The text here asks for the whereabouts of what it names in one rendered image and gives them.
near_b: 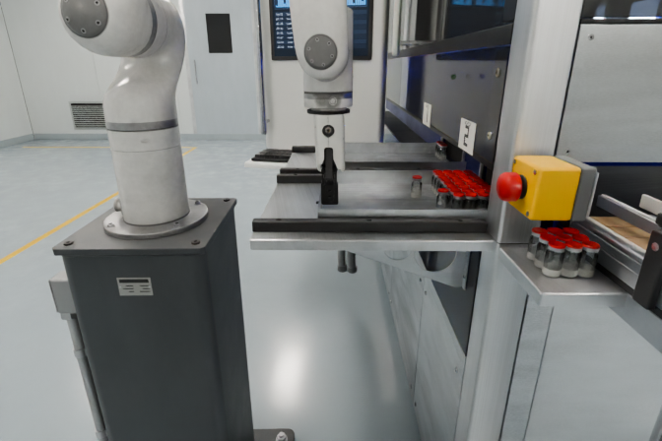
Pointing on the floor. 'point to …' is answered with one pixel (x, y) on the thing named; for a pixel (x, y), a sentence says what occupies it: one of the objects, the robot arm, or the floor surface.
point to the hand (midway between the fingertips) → (329, 193)
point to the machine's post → (544, 8)
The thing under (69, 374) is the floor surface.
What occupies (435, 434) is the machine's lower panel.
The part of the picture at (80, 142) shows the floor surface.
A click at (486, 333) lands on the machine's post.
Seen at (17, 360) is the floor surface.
